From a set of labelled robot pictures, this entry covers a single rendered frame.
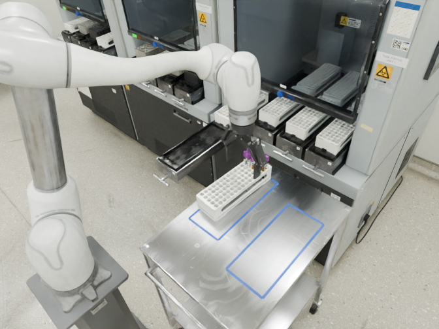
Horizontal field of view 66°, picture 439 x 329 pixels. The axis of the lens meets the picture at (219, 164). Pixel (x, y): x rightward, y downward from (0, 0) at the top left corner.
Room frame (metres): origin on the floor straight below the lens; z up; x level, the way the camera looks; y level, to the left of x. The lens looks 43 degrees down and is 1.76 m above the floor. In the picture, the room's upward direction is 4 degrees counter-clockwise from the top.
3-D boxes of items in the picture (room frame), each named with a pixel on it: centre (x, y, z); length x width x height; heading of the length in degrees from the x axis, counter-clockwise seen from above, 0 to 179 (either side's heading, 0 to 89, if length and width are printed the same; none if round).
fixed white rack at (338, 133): (1.16, -0.55, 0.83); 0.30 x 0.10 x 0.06; 134
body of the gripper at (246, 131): (0.87, -0.08, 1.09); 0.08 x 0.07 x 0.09; 41
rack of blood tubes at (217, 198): (0.85, -0.05, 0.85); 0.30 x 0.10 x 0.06; 131
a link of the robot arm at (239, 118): (0.87, -0.08, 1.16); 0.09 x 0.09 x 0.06
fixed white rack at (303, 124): (1.27, -0.45, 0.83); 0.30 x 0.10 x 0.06; 134
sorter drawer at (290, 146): (1.36, -0.54, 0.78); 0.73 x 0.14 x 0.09; 134
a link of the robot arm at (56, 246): (0.62, 0.53, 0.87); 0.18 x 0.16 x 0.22; 21
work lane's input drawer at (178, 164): (1.26, 0.00, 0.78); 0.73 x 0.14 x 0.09; 134
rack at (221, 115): (1.39, -0.13, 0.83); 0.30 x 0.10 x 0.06; 134
